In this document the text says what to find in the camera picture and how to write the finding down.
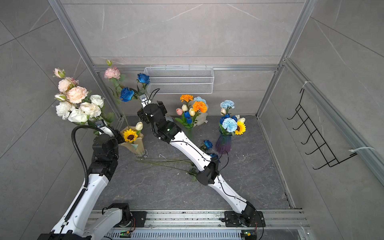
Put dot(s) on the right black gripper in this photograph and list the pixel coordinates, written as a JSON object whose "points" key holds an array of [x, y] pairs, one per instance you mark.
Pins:
{"points": [[144, 116]]}

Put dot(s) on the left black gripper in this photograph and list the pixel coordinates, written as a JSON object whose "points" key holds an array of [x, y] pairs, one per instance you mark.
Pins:
{"points": [[119, 141]]}

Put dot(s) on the yellow wavy glass vase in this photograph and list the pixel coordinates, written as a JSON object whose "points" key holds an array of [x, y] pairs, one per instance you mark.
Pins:
{"points": [[137, 147]]}

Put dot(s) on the blue rose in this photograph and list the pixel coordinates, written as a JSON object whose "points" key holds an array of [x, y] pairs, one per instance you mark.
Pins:
{"points": [[143, 78], [127, 95], [186, 166]]}

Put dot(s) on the blue rose top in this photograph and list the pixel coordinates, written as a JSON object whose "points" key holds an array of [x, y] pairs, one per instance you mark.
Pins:
{"points": [[143, 78]]}

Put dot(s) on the blue rose picked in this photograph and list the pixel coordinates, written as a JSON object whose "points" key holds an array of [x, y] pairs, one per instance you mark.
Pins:
{"points": [[206, 145], [214, 156]]}

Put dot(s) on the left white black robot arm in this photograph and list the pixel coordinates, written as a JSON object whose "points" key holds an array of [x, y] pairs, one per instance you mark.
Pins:
{"points": [[73, 225]]}

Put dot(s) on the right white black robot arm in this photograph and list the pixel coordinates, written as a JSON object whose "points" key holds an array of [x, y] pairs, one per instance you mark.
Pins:
{"points": [[244, 213]]}

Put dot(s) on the light blue carnation middle vase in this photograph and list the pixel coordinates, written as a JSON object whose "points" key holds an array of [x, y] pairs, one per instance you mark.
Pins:
{"points": [[199, 99]]}

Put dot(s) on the purple glass vase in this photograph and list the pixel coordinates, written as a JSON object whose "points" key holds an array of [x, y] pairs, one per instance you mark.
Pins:
{"points": [[224, 143]]}

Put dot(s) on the yellow sunflower purple vase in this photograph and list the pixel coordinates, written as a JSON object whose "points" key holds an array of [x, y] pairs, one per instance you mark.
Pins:
{"points": [[241, 128]]}

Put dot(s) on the small yellow sunflower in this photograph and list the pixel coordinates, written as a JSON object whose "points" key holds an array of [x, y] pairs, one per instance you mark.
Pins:
{"points": [[130, 136]]}

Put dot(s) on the cream tulip bud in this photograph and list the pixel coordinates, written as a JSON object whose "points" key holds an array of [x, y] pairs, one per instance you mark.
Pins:
{"points": [[139, 126]]}

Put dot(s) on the pink tulip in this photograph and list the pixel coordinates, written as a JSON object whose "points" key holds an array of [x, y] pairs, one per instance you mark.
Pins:
{"points": [[179, 111]]}

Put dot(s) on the orange carnation small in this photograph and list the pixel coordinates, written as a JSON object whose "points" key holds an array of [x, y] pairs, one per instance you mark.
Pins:
{"points": [[186, 98]]}

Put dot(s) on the white rose centre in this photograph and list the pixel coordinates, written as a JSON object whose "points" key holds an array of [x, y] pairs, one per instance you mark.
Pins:
{"points": [[90, 109]]}

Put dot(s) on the white rose tall stem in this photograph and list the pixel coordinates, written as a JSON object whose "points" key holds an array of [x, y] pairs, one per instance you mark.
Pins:
{"points": [[97, 100]]}

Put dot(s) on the orange carnation large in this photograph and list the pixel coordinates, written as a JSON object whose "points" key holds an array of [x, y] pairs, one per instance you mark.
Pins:
{"points": [[200, 106]]}

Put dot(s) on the pink rose middle left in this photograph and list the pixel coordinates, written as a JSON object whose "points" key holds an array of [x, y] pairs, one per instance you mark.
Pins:
{"points": [[112, 73]]}

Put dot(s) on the peach rose pair top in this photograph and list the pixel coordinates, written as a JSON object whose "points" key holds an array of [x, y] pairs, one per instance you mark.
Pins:
{"points": [[72, 91]]}

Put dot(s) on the small white rose left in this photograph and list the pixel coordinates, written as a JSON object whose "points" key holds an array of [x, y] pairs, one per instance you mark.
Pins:
{"points": [[64, 109]]}

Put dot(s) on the light blue carnation upper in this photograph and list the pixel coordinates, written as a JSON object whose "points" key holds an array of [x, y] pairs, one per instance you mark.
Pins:
{"points": [[227, 104]]}

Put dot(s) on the light blue carnation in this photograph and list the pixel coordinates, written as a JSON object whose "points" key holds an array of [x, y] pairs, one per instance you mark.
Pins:
{"points": [[227, 104], [230, 125]]}

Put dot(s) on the light blue carnation lower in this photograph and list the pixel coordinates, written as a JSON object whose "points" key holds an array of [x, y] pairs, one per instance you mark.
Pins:
{"points": [[230, 125]]}

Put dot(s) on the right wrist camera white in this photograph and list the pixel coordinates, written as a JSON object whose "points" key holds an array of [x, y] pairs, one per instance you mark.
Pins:
{"points": [[145, 100]]}

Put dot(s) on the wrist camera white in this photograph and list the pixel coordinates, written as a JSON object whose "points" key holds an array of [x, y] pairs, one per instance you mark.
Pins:
{"points": [[145, 100], [101, 125]]}

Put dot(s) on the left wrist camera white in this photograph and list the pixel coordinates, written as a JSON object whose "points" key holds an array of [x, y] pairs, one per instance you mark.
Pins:
{"points": [[101, 125]]}

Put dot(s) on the metal base rail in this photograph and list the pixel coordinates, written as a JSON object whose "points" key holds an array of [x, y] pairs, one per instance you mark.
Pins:
{"points": [[275, 224]]}

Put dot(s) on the black wire hook rack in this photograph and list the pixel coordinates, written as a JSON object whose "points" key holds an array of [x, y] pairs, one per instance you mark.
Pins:
{"points": [[316, 137]]}

